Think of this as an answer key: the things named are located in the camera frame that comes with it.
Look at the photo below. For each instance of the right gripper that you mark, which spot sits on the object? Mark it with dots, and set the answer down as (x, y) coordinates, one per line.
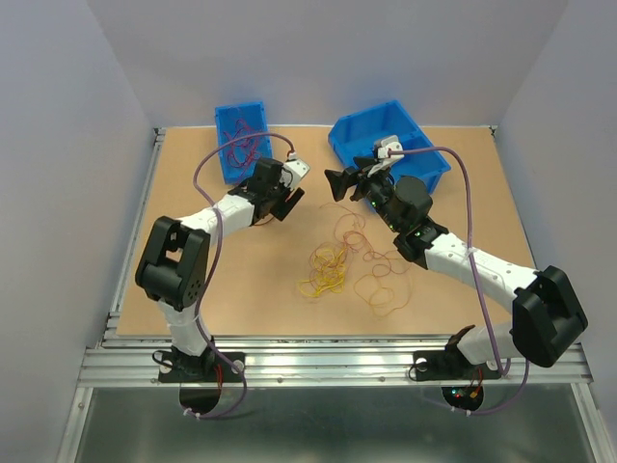
(339, 181)

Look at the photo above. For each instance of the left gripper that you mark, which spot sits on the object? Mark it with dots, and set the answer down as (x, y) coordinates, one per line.
(280, 209)

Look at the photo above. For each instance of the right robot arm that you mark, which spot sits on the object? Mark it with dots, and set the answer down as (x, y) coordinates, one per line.
(547, 317)

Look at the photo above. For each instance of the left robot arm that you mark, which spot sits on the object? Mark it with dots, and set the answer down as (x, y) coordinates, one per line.
(173, 265)

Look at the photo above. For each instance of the small blue bin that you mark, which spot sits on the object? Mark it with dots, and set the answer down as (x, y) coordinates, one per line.
(238, 160)

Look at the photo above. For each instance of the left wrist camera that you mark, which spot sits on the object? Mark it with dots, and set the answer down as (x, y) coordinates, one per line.
(293, 172)

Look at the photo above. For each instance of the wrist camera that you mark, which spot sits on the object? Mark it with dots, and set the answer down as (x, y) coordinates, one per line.
(386, 151)
(293, 172)

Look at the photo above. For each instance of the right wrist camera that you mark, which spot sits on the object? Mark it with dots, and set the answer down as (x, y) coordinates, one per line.
(386, 151)

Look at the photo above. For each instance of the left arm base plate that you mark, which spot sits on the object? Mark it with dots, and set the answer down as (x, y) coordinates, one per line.
(176, 367)

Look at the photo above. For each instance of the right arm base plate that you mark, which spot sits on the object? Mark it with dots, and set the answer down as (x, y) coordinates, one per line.
(439, 365)

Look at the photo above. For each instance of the aluminium rail frame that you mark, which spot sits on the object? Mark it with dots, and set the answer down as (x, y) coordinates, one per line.
(321, 398)

